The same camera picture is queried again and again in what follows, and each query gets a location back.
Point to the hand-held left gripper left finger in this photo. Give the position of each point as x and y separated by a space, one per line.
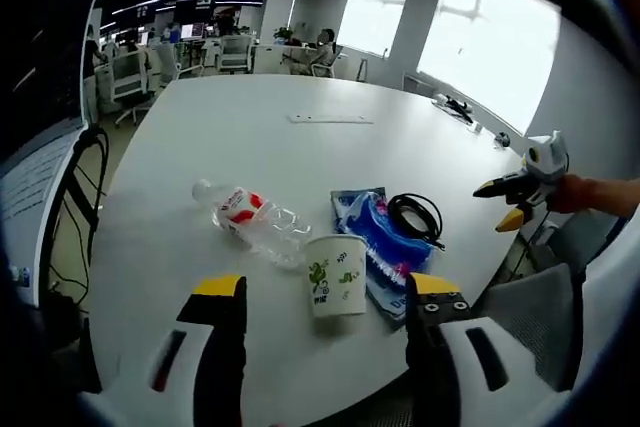
220 347

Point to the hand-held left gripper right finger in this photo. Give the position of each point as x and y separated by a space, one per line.
440 347

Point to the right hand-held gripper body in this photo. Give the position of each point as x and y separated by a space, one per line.
545 159

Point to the blue plastic packet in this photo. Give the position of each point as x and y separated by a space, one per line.
382 252

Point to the white paper cup green print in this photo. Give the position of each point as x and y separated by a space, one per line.
336 277

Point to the clear plastic bottle red label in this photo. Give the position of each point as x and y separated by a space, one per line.
252 219

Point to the person's right hand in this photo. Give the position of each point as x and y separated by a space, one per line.
572 194

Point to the small black round object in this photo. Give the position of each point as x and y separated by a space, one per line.
502 138

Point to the small white object on table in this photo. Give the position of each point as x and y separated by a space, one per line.
475 128

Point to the black device on table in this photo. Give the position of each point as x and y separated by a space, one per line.
459 108

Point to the grey mesh office chair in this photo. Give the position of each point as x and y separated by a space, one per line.
535 317

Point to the white table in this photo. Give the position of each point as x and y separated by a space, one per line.
280 157

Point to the white office chair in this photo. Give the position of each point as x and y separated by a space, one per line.
131 79
169 63
326 64
235 53

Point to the white whiteboard on stand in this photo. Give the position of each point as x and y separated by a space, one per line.
35 182

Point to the green potted plant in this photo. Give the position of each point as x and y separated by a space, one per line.
283 33

